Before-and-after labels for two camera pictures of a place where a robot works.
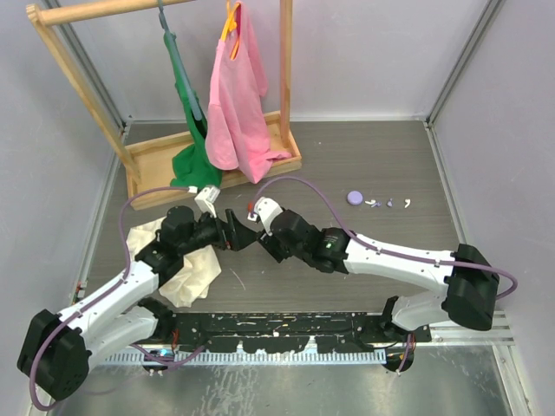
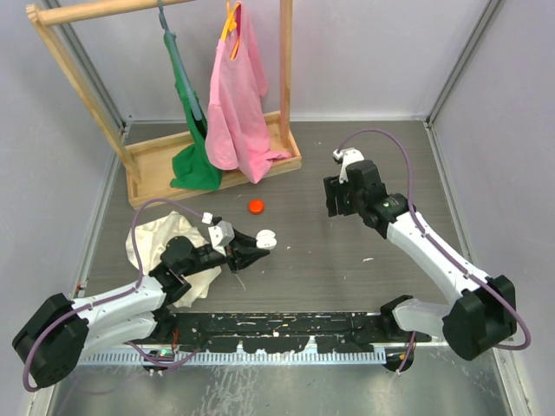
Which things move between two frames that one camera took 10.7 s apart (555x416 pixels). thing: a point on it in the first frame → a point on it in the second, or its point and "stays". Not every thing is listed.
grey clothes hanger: [195, 107] stays
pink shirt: [238, 133] stays
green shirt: [192, 166] stays
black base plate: [272, 332] stays
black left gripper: [238, 235] → [247, 256]
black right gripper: [270, 243] → [331, 185]
